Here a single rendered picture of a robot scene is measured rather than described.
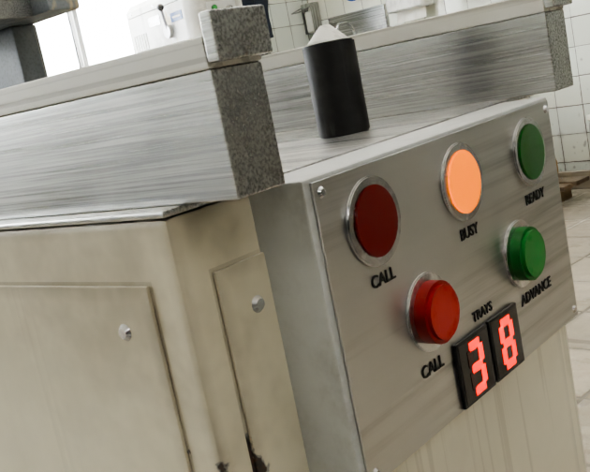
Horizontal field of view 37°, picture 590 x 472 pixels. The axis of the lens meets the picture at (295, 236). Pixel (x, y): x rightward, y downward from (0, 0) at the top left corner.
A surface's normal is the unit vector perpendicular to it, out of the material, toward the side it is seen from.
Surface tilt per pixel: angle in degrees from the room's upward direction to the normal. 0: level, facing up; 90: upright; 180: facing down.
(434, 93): 90
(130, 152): 90
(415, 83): 90
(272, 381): 90
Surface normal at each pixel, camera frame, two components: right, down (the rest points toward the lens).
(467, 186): 0.76, -0.04
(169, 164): -0.62, 0.26
